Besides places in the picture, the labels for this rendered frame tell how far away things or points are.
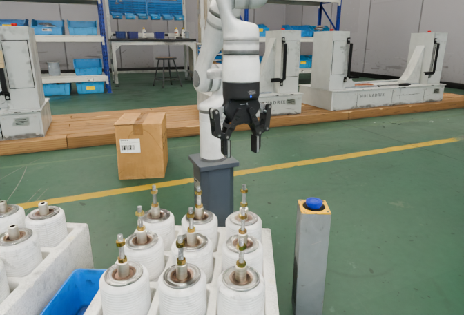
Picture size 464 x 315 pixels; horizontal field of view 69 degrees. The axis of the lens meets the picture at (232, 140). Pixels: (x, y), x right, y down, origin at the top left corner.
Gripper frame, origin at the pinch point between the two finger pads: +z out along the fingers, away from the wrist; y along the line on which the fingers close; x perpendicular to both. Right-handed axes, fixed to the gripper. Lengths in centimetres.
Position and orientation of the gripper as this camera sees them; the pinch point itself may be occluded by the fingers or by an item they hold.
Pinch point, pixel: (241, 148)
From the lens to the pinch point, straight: 71.4
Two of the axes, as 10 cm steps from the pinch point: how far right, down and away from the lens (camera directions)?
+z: 0.1, 9.6, 2.7
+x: -4.8, -2.3, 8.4
